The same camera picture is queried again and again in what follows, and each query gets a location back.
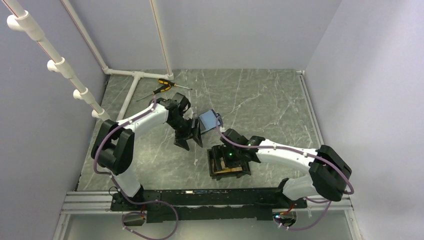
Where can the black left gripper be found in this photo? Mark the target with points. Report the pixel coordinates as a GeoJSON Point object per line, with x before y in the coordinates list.
{"type": "Point", "coordinates": [180, 139]}

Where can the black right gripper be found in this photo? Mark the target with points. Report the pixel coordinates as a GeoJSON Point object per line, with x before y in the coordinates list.
{"type": "Point", "coordinates": [220, 151]}

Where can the blue leather card holder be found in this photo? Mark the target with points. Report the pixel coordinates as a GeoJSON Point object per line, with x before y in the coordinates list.
{"type": "Point", "coordinates": [208, 120]}

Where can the black plastic card tray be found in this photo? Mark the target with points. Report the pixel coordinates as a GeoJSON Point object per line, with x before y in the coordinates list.
{"type": "Point", "coordinates": [231, 161]}

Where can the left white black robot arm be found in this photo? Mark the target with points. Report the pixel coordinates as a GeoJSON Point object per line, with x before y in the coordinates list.
{"type": "Point", "coordinates": [113, 149]}

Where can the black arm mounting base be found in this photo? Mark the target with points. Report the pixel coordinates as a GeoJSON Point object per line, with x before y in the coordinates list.
{"type": "Point", "coordinates": [206, 204]}

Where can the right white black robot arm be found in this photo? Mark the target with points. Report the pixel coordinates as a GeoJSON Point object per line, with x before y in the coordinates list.
{"type": "Point", "coordinates": [325, 172]}

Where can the yellow black screwdriver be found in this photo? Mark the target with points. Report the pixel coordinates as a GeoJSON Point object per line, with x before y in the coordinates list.
{"type": "Point", "coordinates": [161, 89]}
{"type": "Point", "coordinates": [172, 84]}

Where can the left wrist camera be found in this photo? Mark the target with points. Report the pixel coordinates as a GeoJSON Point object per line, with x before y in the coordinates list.
{"type": "Point", "coordinates": [191, 113]}

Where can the aluminium rail frame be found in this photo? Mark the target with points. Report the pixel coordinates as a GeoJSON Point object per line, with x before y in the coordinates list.
{"type": "Point", "coordinates": [272, 103]}

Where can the white pvc pipe frame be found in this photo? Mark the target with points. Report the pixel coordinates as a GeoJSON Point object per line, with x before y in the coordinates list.
{"type": "Point", "coordinates": [22, 21]}

